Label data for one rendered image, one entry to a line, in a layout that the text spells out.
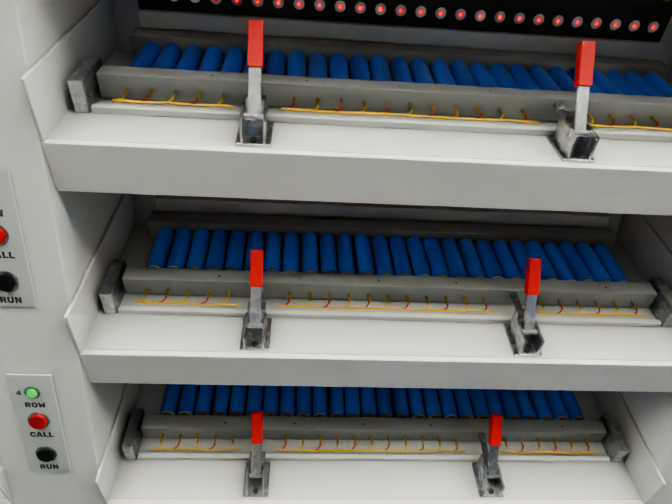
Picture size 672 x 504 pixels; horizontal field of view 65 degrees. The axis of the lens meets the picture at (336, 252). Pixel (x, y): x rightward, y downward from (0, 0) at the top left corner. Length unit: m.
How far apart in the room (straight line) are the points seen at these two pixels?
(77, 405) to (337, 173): 0.34
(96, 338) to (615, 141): 0.51
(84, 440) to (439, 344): 0.37
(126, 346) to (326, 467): 0.27
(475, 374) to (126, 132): 0.39
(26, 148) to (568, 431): 0.65
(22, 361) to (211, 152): 0.27
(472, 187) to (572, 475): 0.41
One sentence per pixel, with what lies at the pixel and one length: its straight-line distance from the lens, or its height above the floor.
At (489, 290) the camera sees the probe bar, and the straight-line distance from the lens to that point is 0.58.
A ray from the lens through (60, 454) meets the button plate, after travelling 0.63.
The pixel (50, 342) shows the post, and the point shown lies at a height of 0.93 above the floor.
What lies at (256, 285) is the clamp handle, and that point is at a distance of 0.50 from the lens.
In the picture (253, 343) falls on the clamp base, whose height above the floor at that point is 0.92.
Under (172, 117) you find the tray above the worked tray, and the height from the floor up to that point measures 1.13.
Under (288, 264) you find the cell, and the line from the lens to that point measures 0.57.
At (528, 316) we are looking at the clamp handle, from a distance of 0.55.
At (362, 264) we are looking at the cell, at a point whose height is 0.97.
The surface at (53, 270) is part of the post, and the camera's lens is 0.51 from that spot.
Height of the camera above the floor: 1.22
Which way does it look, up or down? 25 degrees down
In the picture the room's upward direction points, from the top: 4 degrees clockwise
